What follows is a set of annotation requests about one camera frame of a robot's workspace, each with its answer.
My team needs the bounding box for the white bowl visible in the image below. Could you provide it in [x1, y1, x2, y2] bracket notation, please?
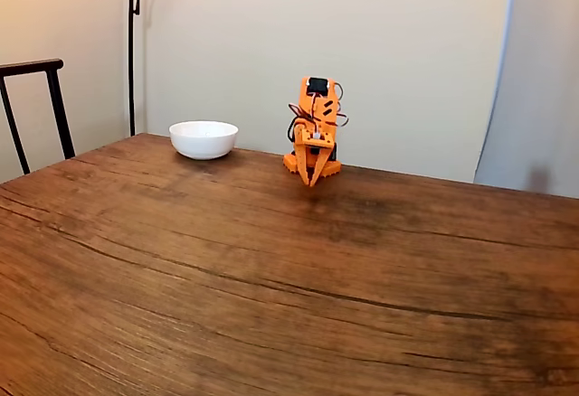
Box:
[168, 119, 240, 161]

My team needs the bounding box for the black floor lamp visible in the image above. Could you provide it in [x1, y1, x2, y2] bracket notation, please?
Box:
[128, 0, 203, 137]

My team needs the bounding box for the black wooden chair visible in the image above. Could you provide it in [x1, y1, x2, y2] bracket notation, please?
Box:
[0, 58, 77, 175]

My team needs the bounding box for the pale grey curtain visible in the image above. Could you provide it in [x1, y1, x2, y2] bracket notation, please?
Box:
[472, 0, 579, 200]

